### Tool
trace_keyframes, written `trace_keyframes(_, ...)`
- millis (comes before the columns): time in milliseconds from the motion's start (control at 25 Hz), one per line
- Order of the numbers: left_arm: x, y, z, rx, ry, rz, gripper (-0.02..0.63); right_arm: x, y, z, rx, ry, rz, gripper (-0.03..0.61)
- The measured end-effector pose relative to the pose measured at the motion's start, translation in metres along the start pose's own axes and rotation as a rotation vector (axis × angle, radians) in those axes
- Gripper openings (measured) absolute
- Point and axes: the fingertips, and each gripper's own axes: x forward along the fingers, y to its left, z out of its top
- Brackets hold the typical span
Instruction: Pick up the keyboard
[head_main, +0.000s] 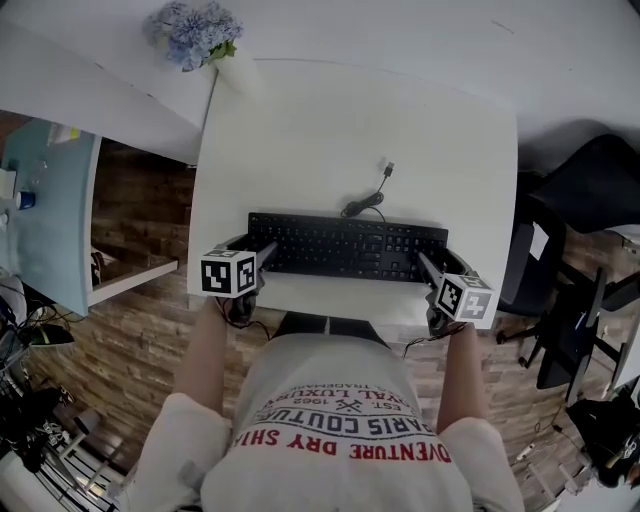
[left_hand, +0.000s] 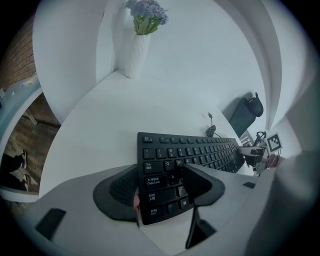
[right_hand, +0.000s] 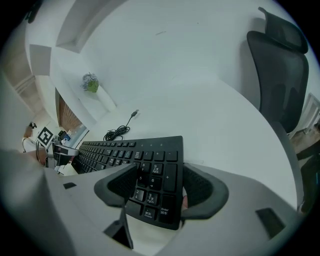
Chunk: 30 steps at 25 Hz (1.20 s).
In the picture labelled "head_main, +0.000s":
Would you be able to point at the black office chair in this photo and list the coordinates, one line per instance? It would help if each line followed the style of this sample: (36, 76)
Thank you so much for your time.
(575, 225)

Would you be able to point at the white power strip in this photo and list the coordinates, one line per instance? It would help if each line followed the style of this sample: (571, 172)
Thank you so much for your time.
(525, 452)

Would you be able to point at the black keyboard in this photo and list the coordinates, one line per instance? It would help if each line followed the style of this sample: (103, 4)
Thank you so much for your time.
(345, 245)

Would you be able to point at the person's white printed t-shirt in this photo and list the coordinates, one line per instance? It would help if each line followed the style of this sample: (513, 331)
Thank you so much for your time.
(330, 430)

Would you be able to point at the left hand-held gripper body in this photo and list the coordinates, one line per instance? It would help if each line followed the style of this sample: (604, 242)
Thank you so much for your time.
(227, 272)

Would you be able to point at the person's black shorts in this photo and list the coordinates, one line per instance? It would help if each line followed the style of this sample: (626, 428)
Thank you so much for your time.
(332, 326)

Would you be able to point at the black bag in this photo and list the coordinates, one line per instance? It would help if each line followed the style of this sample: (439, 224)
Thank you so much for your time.
(605, 435)

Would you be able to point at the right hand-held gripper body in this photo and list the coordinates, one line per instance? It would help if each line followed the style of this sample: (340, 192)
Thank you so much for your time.
(462, 302)

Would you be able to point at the blue flower bouquet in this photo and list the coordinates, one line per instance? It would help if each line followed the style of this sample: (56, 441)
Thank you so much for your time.
(192, 30)

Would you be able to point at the blue cup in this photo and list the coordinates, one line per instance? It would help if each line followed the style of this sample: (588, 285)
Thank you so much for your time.
(25, 200)

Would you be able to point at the white vase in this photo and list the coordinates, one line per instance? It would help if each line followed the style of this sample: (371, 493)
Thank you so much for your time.
(240, 72)

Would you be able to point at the person's left forearm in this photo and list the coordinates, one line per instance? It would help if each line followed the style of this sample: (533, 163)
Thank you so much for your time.
(210, 350)

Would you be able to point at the light blue side table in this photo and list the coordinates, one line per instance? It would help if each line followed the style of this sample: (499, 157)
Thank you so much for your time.
(55, 215)

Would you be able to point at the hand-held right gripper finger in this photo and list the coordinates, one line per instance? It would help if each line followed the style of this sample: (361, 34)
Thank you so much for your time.
(430, 267)
(454, 259)

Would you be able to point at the person's right forearm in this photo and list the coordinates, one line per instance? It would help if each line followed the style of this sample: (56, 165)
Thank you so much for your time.
(462, 375)

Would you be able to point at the white low shelf board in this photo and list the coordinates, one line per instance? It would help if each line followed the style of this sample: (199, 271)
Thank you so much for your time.
(135, 277)

